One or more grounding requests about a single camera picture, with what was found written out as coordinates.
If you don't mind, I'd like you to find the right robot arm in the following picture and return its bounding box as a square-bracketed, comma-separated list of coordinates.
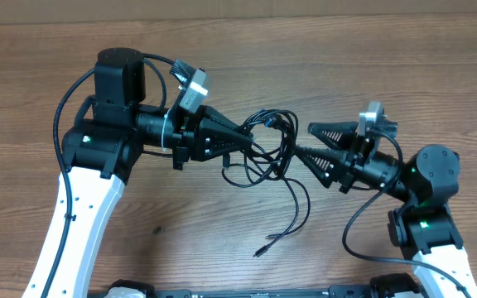
[295, 120, 477, 297]

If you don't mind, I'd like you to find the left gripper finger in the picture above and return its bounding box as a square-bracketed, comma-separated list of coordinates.
[203, 106, 239, 131]
[201, 123, 253, 161]

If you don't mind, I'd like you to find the long black USB cable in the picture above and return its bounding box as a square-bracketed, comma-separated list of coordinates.
[221, 108, 311, 258]

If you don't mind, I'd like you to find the short black USB cable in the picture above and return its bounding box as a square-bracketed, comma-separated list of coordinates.
[221, 109, 300, 183]

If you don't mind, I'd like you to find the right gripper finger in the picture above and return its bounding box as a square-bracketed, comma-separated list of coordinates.
[294, 146, 347, 188]
[307, 121, 358, 151]

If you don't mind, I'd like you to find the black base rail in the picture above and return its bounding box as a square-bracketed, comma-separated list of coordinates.
[155, 285, 373, 298]

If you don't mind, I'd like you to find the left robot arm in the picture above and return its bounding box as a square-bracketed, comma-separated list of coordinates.
[24, 47, 253, 297]

